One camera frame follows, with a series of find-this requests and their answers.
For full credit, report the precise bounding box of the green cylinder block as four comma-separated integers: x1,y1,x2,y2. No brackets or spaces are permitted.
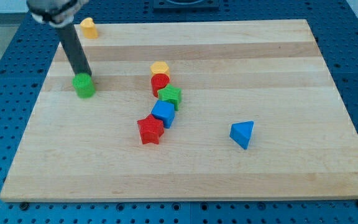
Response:
71,73,96,98

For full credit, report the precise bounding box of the grey robot arm flange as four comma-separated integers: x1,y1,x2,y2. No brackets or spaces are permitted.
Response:
26,0,89,28

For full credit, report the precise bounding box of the blue cube block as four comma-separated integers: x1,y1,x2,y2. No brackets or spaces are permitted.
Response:
151,100,175,128

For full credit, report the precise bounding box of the green star block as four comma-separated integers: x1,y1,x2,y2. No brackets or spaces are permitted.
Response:
157,84,181,111

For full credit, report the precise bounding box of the red star block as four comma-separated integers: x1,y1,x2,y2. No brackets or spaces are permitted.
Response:
137,114,165,144

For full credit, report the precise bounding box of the red cylinder block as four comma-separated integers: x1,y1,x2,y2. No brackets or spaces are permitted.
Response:
150,73,170,97

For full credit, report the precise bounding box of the yellow hexagon block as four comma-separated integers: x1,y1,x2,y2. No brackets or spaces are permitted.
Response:
150,61,170,77

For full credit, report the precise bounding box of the blue triangle block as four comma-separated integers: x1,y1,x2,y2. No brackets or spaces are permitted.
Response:
229,121,254,150

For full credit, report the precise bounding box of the light wooden board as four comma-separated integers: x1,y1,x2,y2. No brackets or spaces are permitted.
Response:
0,19,358,202

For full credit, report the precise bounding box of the yellow heart block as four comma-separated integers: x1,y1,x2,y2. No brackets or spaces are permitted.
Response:
80,17,99,39

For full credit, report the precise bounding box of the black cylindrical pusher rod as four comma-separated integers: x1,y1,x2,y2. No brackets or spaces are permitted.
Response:
55,22,92,76

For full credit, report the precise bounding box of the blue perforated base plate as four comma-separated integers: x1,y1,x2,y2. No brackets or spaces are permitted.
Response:
0,1,358,223

